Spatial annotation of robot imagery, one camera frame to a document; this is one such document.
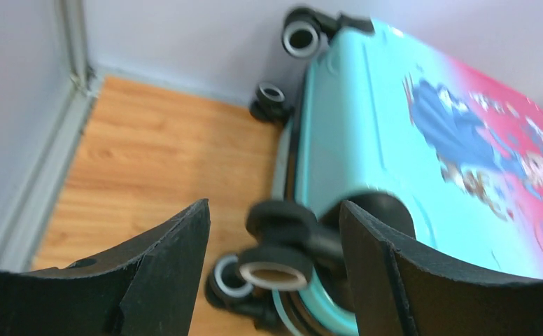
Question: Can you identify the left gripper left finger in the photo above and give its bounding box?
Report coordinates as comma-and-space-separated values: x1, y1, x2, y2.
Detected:
0, 199, 211, 335

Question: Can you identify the aluminium frame rail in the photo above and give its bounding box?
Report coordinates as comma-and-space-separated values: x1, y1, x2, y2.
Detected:
0, 1, 96, 272

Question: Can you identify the pink and teal kids suitcase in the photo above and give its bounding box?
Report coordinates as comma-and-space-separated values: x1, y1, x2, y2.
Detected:
204, 6, 543, 335

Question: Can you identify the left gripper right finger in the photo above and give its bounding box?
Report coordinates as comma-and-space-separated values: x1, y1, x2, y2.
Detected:
339, 201, 543, 335

